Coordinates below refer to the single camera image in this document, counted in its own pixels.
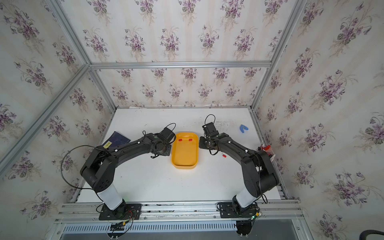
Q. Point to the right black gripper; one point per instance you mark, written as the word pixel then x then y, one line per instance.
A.
pixel 200 143

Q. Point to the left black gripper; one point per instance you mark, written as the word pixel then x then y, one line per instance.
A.
pixel 168 153

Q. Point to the yellow plastic storage box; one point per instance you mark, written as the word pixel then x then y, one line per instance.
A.
pixel 185 154

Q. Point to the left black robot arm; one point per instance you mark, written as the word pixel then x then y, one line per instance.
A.
pixel 99 169

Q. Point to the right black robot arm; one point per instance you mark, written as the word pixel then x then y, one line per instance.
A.
pixel 259 174

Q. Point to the blue plastic clip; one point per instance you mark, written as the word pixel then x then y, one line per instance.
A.
pixel 243 128

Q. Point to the dark blue booklet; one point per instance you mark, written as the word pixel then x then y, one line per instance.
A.
pixel 116 139

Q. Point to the pink pen holder cup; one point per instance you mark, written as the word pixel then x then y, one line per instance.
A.
pixel 269 150

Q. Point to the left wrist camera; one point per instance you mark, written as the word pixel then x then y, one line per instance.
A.
pixel 167 136

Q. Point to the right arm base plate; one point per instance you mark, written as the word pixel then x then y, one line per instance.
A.
pixel 229 210

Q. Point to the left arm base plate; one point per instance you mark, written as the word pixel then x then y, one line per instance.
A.
pixel 123 212

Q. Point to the aluminium rail frame front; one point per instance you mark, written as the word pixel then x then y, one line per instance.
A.
pixel 181 217

